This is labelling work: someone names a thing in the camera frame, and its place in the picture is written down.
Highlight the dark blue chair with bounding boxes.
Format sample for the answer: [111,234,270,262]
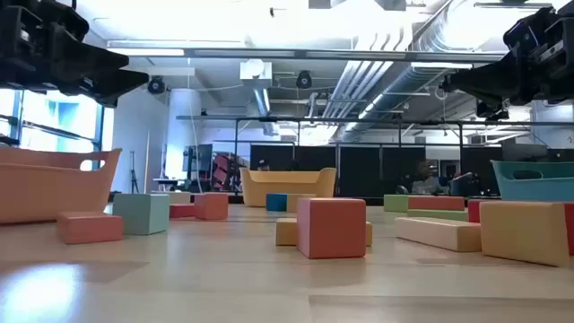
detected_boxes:
[448,171,477,197]

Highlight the white round column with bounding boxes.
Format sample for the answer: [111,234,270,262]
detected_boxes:
[165,88,203,180]

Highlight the red and black equipment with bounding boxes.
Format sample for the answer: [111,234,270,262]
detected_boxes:
[213,152,241,193]

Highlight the silver ventilation duct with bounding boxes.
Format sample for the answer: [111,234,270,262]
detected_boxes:
[340,0,508,143]

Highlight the red medium block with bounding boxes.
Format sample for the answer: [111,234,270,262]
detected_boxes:
[169,203,196,220]

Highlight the beige large block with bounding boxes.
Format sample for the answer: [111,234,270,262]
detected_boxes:
[154,190,193,205]

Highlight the black round ceiling speaker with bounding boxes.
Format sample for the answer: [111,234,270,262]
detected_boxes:
[147,75,166,95]
[295,70,314,90]

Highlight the orange-red medium block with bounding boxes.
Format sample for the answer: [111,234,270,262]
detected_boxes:
[57,211,125,246]

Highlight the black monitor on stand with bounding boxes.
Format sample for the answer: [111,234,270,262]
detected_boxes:
[182,143,214,194]

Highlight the orange-red large block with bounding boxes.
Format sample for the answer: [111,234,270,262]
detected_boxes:
[407,195,466,212]

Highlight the white ceiling pipes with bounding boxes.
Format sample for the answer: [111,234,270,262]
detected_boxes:
[320,22,413,120]

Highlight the teal plastic bin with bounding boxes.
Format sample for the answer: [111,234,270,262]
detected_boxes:
[491,160,574,203]

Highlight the black metal rack frame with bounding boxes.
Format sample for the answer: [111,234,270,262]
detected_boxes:
[175,114,574,198]

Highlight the yellow small cube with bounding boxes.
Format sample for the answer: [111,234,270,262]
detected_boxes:
[479,200,570,268]

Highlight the orange-red small cube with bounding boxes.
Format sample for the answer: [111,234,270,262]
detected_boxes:
[296,197,368,260]
[194,192,230,222]

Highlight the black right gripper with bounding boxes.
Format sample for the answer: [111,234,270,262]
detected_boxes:
[441,4,574,121]

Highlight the black tripod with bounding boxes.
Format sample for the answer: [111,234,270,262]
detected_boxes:
[128,150,140,194]

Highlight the light teal small cube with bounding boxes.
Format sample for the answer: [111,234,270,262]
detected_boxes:
[112,192,170,236]

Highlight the yellow-orange rectangular block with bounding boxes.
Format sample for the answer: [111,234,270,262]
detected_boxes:
[395,216,483,253]
[286,193,317,214]
[275,217,373,247]

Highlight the yellow plastic bin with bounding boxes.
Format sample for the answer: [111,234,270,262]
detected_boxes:
[239,167,337,208]

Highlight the green rectangular block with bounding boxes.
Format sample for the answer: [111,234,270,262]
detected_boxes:
[384,194,410,214]
[406,208,470,223]

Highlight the large window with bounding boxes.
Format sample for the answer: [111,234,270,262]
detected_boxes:
[0,87,105,189]

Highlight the black divider panel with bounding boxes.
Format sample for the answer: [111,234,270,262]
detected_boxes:
[249,144,295,171]
[382,145,426,196]
[338,145,382,197]
[461,146,503,196]
[294,145,337,170]

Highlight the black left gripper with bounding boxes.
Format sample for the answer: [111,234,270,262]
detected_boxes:
[0,0,150,109]

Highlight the long ceiling light rail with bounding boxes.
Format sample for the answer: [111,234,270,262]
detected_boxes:
[106,47,508,63]

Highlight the orange plastic bin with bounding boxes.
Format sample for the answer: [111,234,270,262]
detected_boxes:
[0,146,123,225]

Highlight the blue rectangular block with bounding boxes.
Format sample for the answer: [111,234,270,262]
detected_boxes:
[265,193,289,213]

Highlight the white ceiling box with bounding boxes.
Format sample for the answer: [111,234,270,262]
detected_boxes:
[239,59,274,82]

